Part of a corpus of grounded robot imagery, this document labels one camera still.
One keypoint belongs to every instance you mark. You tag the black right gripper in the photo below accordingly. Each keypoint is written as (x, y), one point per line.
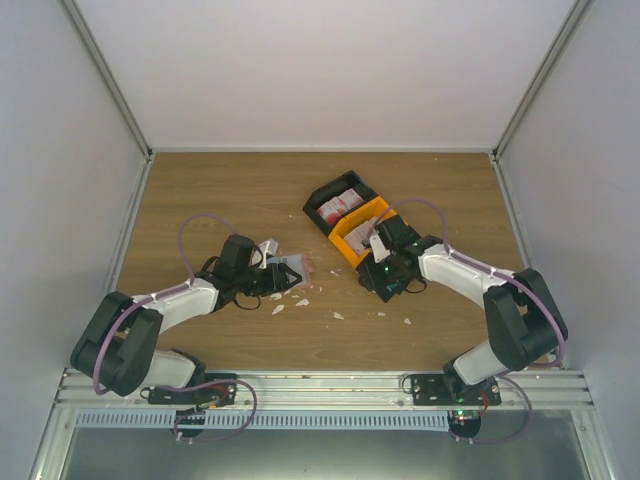
(402, 279)

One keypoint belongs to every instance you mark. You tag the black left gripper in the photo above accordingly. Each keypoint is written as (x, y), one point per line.
(277, 281)

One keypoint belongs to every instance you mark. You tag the pink card holder wallet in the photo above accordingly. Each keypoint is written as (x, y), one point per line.
(291, 272)

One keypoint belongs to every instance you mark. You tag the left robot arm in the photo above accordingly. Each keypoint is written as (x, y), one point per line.
(118, 349)

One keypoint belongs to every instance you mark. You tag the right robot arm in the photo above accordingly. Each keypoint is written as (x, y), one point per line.
(522, 318)

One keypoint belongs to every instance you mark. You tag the black bin teal cards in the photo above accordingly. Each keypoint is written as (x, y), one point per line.
(395, 239)

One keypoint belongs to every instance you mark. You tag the red white card stack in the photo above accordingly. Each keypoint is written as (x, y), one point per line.
(333, 209)

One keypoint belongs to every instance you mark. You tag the black bin red cards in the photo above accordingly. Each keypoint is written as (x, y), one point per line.
(346, 181)

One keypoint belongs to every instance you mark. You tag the white debris pile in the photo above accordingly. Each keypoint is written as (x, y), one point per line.
(281, 303)

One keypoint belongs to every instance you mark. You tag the yellow bin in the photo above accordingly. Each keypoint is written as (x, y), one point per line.
(366, 211)

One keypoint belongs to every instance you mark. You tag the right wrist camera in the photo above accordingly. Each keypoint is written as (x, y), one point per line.
(378, 249)

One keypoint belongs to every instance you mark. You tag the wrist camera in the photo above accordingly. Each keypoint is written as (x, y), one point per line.
(378, 249)
(266, 250)

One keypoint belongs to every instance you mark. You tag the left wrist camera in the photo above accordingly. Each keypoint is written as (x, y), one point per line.
(266, 250)

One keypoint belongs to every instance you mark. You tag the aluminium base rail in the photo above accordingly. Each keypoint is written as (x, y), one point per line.
(359, 390)

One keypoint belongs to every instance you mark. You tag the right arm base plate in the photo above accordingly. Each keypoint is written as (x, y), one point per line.
(432, 389)

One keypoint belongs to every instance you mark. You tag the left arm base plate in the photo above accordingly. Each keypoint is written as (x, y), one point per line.
(218, 395)

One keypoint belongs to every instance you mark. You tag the grey cable duct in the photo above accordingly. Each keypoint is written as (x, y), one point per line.
(305, 420)

